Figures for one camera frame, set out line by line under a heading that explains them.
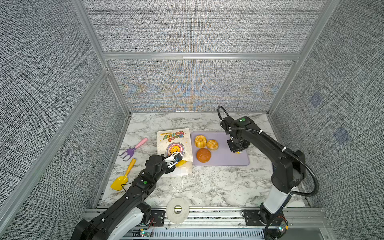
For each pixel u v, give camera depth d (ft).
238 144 2.31
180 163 2.89
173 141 2.88
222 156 3.12
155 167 1.96
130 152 3.25
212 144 3.18
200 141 3.21
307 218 2.46
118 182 2.86
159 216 2.42
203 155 3.01
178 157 2.26
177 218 2.41
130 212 1.78
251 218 2.38
